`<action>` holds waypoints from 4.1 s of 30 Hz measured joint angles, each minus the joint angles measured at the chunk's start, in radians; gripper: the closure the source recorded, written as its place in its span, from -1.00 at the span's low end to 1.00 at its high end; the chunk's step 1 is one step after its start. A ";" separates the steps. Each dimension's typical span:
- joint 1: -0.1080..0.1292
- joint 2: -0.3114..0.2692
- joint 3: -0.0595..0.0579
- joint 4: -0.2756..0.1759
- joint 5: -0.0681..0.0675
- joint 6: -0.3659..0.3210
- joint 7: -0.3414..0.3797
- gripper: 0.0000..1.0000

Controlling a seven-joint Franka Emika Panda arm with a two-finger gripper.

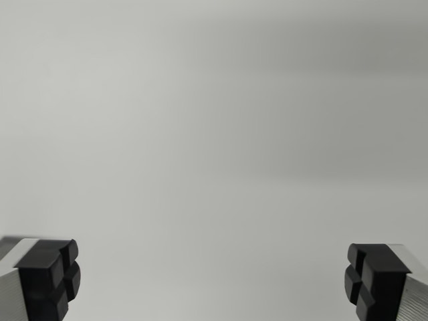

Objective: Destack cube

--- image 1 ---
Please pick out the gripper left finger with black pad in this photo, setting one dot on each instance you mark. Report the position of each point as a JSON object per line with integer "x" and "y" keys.
{"x": 36, "y": 277}

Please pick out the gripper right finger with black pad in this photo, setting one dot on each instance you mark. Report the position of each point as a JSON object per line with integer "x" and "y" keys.
{"x": 381, "y": 281}

